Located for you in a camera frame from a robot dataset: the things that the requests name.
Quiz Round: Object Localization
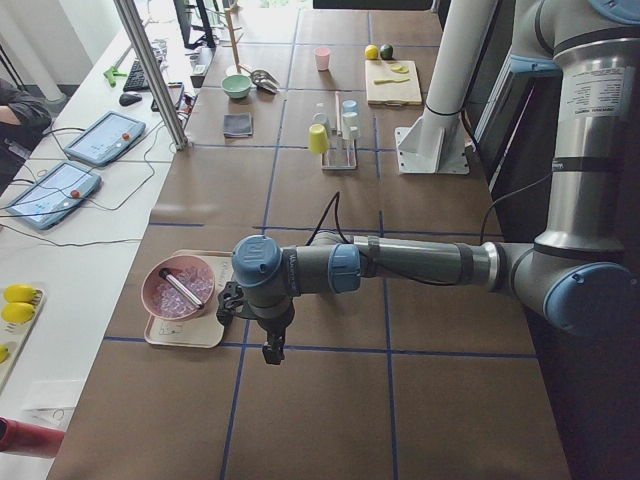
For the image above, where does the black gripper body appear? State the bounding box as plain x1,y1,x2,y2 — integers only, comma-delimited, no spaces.
257,308,294,350

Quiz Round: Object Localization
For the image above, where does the pink cup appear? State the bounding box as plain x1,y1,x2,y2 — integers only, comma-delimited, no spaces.
314,47,331,72

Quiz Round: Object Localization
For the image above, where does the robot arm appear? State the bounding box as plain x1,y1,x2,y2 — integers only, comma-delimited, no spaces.
216,1,639,364

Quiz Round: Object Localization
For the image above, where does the yellow cup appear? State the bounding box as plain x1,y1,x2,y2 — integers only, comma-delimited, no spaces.
308,123,330,155

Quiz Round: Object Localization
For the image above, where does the white cup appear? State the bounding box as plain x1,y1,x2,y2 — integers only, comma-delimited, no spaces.
341,111,361,141

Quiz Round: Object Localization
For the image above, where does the grey cup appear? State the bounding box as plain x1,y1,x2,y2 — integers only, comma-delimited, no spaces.
313,112,331,135

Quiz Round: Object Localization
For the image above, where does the light blue cup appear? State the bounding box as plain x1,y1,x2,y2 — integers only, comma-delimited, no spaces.
341,99,359,114

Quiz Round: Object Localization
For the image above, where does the beige tray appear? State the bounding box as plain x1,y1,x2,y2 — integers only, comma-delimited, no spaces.
141,250,233,348

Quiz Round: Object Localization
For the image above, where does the pink bowl with ice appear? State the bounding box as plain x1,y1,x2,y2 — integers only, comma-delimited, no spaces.
141,255,215,321

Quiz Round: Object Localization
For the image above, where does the grey folded cloth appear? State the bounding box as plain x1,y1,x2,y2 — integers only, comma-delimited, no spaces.
223,112,253,138

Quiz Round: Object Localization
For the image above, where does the mint green bowl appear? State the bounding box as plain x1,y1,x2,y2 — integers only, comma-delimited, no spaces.
221,74,253,99

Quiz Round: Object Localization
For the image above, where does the metal scoop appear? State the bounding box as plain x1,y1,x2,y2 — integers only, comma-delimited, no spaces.
250,69,279,94

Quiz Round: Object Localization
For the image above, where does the far teach pendant tablet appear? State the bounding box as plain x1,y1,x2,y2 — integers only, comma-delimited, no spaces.
63,111,146,167

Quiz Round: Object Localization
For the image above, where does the teach pendant tablet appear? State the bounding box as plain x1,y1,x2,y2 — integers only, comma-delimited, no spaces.
2,161,102,230
63,111,146,167

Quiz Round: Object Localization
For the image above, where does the wooden mug tree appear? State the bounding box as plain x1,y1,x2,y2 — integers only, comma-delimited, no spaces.
224,8,251,77

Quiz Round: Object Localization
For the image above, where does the near teach pendant tablet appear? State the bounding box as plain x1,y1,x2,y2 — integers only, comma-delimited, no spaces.
2,161,102,230

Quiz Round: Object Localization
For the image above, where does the tray with yellow lemons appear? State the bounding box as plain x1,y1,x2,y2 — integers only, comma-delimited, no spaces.
1,284,45,388

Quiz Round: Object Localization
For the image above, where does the wooden cutting board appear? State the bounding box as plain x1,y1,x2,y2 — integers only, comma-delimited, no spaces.
364,60,422,105

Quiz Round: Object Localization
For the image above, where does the black computer mouse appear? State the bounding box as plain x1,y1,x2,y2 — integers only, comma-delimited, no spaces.
119,93,142,107

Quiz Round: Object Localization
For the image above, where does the red bottle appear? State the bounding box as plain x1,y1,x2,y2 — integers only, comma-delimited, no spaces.
1,417,65,458

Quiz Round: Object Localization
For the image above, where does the black keyboard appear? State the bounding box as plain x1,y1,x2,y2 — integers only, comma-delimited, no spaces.
122,59,150,92

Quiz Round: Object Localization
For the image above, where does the lemon slice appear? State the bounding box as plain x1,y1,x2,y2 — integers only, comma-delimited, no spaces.
390,63,409,74

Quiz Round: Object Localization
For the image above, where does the yellow lemon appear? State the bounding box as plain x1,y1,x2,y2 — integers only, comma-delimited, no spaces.
364,44,379,61

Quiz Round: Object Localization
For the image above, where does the green plastic tool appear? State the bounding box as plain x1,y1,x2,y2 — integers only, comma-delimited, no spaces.
103,66,128,88

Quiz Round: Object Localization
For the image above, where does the person at desk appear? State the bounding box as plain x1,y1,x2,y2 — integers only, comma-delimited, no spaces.
1,79,52,193

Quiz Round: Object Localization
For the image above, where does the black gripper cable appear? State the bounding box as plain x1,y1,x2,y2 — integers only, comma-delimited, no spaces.
305,191,381,281

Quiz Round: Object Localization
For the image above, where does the white wire cup holder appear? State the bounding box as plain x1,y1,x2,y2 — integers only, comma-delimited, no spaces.
316,91,357,171

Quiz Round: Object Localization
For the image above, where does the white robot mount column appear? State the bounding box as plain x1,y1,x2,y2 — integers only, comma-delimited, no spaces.
395,0,498,175

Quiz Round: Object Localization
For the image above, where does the aluminium frame post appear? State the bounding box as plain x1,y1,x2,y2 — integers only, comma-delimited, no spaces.
114,0,188,151

